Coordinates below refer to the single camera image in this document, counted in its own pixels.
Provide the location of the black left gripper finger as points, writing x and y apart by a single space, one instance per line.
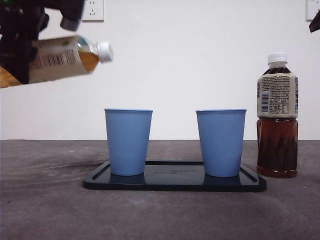
21 65

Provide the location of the pale tea bottle white label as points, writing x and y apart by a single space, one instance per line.
62 62

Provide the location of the dark tea bottle beige label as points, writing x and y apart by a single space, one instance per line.
277 150

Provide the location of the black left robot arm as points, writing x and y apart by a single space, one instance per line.
17 22

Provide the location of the blue ribbed cup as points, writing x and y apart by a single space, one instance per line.
221 143
128 142

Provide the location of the dark blue rectangular tray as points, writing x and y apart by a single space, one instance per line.
175 182

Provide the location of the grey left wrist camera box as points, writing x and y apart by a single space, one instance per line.
71 23

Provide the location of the white wall socket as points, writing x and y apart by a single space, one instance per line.
96 11
312 10

